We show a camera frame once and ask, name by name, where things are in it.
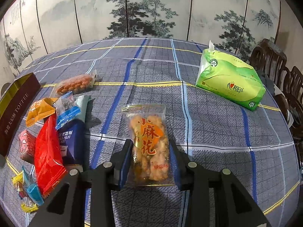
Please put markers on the red gold toffee tin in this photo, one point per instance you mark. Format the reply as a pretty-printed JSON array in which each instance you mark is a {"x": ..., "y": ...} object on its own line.
[{"x": 14, "y": 103}]

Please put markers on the fried dough twist snack bag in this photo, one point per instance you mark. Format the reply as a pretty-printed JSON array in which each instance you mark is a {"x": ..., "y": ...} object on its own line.
[{"x": 150, "y": 152}]

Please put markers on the yellow candy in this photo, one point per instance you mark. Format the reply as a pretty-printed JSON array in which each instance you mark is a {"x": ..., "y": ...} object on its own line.
[{"x": 26, "y": 203}]

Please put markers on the orange snack packet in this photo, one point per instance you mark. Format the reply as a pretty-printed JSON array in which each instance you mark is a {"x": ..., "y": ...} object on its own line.
[{"x": 40, "y": 109}]

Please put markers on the plaid blue tablecloth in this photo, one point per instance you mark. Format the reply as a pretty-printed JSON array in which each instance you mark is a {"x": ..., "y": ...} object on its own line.
[{"x": 160, "y": 74}]

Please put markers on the pink patterned snack packet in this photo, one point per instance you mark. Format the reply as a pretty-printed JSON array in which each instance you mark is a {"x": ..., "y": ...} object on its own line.
[{"x": 27, "y": 146}]

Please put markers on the blue white small snack packet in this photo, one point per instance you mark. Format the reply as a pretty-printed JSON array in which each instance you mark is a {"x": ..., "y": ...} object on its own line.
[{"x": 66, "y": 109}]

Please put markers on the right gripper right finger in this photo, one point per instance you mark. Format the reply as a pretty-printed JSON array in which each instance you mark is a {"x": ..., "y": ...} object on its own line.
[{"x": 212, "y": 198}]

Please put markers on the dark wooden chair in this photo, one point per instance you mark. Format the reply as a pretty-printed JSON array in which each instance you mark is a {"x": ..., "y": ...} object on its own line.
[
  {"x": 271, "y": 60},
  {"x": 290, "y": 104}
]

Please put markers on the green tissue pack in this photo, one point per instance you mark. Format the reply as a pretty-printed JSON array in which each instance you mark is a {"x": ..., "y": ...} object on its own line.
[{"x": 229, "y": 77}]

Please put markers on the blue soda cracker pack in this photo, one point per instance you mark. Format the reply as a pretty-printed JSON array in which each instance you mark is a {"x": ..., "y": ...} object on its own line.
[{"x": 71, "y": 137}]

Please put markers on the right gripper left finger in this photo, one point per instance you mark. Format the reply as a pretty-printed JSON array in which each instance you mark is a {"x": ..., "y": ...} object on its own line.
[{"x": 65, "y": 206}]

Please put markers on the light blue candy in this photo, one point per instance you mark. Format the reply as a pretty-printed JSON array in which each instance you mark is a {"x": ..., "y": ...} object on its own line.
[{"x": 32, "y": 189}]

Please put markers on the painted folding screen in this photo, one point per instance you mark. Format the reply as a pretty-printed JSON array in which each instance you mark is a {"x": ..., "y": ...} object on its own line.
[{"x": 33, "y": 28}]

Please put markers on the clear bag of peanuts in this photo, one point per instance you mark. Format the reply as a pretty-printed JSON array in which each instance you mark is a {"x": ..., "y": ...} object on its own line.
[{"x": 77, "y": 84}]

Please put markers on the red snack packet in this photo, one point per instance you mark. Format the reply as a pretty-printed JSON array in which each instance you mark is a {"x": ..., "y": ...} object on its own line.
[{"x": 48, "y": 161}]

